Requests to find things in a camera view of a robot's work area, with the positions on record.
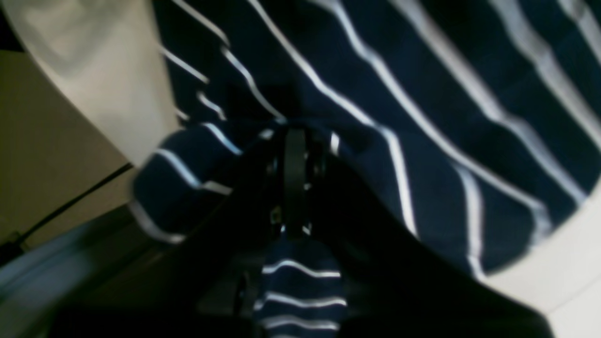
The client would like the navy white striped t-shirt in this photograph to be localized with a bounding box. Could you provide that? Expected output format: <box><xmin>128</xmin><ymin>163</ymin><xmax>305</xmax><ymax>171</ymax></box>
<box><xmin>130</xmin><ymin>0</ymin><xmax>600</xmax><ymax>338</ymax></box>

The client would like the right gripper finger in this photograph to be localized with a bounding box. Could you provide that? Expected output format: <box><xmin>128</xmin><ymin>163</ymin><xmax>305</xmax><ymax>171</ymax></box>
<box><xmin>283</xmin><ymin>129</ymin><xmax>308</xmax><ymax>238</ymax></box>

